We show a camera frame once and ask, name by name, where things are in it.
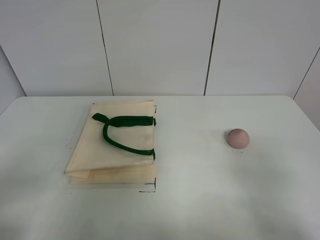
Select white linen bag green handles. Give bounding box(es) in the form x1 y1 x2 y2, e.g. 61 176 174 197
64 100 156 184

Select pink peach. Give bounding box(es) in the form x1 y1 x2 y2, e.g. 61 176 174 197
226 128 250 149

